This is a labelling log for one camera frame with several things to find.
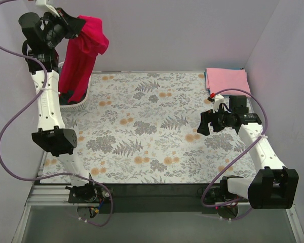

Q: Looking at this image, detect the purple cable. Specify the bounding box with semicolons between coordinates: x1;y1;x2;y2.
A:
201;88;269;222
0;0;115;227

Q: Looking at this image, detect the folded pink t shirt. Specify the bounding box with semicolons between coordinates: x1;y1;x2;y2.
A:
205;67;252;96

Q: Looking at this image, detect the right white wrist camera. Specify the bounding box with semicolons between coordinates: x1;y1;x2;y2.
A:
207;93;224;113

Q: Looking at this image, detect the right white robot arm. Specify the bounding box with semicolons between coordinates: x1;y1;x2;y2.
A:
197;94;299;209

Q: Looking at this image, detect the white plastic laundry basket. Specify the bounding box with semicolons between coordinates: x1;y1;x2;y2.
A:
60;76;92;112

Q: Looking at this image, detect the aluminium frame rail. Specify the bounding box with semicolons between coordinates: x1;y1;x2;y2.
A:
26;184;69;206

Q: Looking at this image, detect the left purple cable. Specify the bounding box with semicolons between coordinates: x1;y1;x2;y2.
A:
0;0;115;227

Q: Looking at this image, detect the floral patterned table mat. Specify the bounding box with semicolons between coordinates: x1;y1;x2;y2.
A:
62;72;256;183

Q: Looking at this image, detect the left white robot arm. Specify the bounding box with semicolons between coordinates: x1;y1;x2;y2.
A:
18;7;98;203

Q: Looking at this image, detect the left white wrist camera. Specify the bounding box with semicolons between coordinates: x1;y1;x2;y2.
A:
35;0;59;17

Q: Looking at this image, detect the dark blue-grey t shirt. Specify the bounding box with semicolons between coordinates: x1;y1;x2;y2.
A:
59;90;87;106

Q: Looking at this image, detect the red t shirt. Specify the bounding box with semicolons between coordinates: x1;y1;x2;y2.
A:
58;16;109;101

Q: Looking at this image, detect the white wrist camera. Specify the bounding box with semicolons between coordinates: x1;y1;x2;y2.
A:
207;93;224;113
35;0;59;17

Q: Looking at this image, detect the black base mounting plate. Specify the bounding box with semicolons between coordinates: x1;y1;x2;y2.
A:
68;184;250;215

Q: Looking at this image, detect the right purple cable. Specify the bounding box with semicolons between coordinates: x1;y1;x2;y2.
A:
201;88;269;222

